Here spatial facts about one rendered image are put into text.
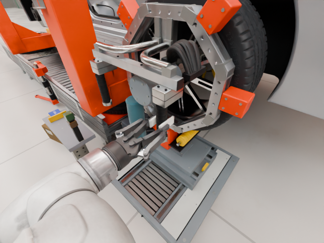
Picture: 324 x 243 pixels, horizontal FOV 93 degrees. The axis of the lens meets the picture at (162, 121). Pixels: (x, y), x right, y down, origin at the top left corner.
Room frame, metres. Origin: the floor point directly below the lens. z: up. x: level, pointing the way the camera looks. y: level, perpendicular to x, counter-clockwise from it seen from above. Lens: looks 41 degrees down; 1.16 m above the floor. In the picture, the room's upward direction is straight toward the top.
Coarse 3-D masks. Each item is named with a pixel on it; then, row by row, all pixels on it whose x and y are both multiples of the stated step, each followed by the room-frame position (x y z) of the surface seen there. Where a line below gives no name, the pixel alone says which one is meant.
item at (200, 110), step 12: (144, 36) 0.84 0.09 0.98; (192, 36) 0.69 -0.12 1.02; (180, 60) 0.77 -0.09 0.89; (204, 60) 0.64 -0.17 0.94; (204, 84) 0.64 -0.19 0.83; (192, 96) 0.66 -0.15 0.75; (168, 108) 0.75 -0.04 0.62; (180, 108) 0.70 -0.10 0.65; (192, 108) 0.74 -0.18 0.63; (204, 108) 0.62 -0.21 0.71
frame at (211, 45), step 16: (144, 16) 0.71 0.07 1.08; (160, 16) 0.66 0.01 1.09; (176, 16) 0.61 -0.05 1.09; (192, 16) 0.57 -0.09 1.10; (128, 32) 0.79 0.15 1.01; (192, 32) 0.57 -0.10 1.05; (208, 48) 0.53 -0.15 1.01; (224, 48) 0.54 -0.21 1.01; (224, 64) 0.48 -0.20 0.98; (128, 80) 0.82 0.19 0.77; (224, 80) 0.47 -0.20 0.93; (208, 112) 0.49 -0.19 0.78; (176, 128) 0.58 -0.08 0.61; (192, 128) 0.53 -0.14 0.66
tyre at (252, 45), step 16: (160, 0) 0.77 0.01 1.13; (176, 0) 0.72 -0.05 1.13; (192, 0) 0.67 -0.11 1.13; (240, 0) 0.69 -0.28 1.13; (240, 16) 0.59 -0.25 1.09; (256, 16) 0.70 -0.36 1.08; (224, 32) 0.58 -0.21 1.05; (240, 32) 0.55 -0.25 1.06; (256, 32) 0.62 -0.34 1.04; (240, 48) 0.54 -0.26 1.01; (256, 48) 0.58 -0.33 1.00; (240, 64) 0.53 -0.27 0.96; (256, 64) 0.56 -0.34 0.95; (240, 80) 0.52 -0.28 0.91; (256, 80) 0.58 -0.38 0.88; (224, 112) 0.53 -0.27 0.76; (208, 128) 0.56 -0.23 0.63
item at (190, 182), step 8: (152, 152) 0.79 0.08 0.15; (216, 152) 0.77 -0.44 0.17; (152, 160) 0.75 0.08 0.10; (160, 160) 0.72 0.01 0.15; (208, 160) 0.70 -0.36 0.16; (168, 168) 0.64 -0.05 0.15; (176, 168) 0.64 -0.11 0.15; (200, 168) 0.64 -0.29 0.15; (176, 176) 0.59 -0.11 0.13; (184, 176) 0.58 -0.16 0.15; (192, 176) 0.57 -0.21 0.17; (200, 176) 0.57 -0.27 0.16; (184, 184) 0.54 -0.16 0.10; (192, 184) 0.51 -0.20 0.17
